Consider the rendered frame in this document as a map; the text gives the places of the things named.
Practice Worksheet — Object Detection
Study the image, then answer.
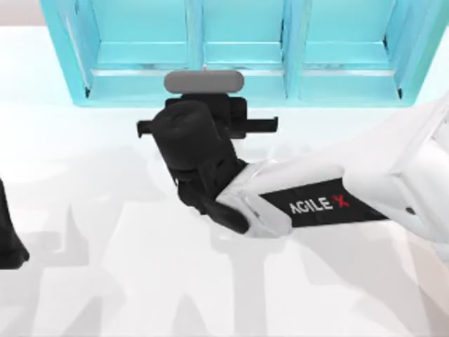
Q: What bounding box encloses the light blue rack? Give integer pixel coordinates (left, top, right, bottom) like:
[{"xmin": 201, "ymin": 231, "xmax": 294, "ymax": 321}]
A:
[{"xmin": 38, "ymin": 0, "xmax": 449, "ymax": 108}]

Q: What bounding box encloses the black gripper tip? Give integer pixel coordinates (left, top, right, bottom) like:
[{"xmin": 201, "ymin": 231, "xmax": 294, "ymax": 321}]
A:
[{"xmin": 0, "ymin": 178, "xmax": 31, "ymax": 271}]

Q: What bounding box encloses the pale grey rounded box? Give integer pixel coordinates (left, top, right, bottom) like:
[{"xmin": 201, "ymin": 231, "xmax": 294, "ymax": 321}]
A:
[{"xmin": 163, "ymin": 70, "xmax": 245, "ymax": 95}]

